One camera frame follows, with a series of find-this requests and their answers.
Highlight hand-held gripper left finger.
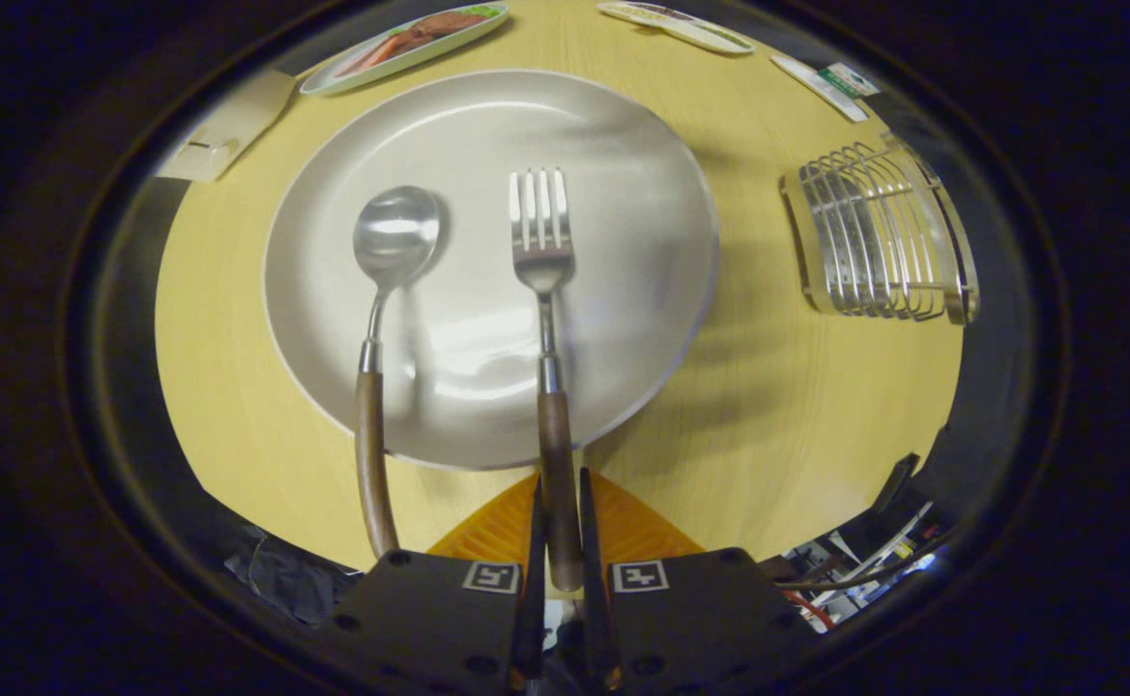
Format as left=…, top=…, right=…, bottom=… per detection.
left=321, top=473, right=551, bottom=694

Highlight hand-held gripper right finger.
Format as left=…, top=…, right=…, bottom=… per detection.
left=579, top=468, right=822, bottom=694

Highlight fork with wooden handle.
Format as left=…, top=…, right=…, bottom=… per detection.
left=508, top=168, right=585, bottom=593

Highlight dark cloth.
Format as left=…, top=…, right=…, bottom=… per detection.
left=223, top=527, right=364, bottom=625

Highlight round white plate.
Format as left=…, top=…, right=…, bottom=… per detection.
left=263, top=69, right=720, bottom=472

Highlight white and green packet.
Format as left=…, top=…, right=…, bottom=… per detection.
left=770, top=54, right=882, bottom=124

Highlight beige card with clip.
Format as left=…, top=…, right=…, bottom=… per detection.
left=155, top=68, right=299, bottom=184

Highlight oval printed food tray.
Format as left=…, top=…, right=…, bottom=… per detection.
left=300, top=3, right=511, bottom=97

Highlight oval white patterned tray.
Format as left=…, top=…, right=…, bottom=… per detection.
left=596, top=1, right=756, bottom=56

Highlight spoon with wooden handle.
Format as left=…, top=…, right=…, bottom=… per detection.
left=353, top=186, right=442, bottom=561

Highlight cluttered cables and tools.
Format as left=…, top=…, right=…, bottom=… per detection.
left=763, top=452, right=952, bottom=634

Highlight metal wire rack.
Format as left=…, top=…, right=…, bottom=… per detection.
left=780, top=131, right=980, bottom=326

